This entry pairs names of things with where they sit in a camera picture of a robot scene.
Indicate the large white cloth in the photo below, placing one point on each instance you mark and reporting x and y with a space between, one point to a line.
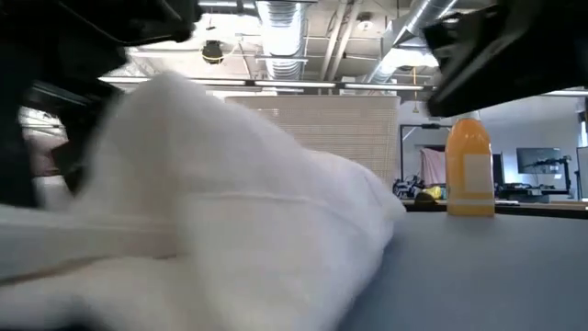
220 220

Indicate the white plastic laundry bin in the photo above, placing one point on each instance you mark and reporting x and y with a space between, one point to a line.
349 128

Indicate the orange spray bottle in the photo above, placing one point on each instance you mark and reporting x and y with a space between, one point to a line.
469 174

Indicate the pink hanging cloth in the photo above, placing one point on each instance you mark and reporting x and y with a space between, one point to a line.
433 166

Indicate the tan wooden desk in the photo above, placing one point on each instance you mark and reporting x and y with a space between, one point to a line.
528 208

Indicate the yellow and black tool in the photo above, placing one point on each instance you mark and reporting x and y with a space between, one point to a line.
427 195

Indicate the long ceiling light bar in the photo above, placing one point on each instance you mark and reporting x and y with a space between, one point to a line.
298 84

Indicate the wall-side monitor on arm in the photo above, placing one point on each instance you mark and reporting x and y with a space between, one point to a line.
537 161

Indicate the black metal stand frame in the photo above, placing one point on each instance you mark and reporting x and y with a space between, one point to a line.
404 151

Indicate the silver ceiling air duct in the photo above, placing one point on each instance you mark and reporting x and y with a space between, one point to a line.
282 37

